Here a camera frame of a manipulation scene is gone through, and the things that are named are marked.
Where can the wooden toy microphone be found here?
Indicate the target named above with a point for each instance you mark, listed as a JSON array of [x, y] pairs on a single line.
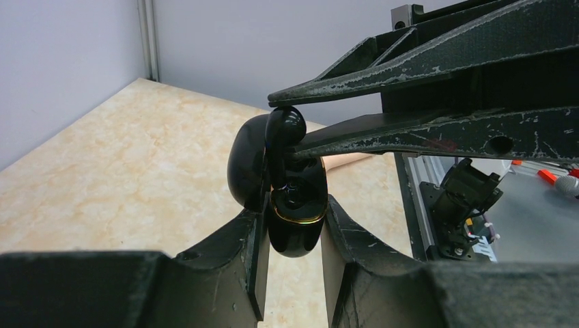
[[338, 160]]

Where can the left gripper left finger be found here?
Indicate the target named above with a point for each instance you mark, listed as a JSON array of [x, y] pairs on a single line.
[[211, 284]]

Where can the black earbud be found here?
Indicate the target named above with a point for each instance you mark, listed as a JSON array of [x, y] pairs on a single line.
[[285, 127]]

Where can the black earbud charging case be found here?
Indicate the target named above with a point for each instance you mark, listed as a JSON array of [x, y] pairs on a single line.
[[291, 194]]

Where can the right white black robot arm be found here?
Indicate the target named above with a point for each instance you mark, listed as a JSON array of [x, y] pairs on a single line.
[[465, 191]]

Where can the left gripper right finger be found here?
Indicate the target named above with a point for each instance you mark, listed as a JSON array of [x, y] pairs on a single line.
[[367, 283]]

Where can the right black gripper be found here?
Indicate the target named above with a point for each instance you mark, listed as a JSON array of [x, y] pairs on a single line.
[[469, 56]]

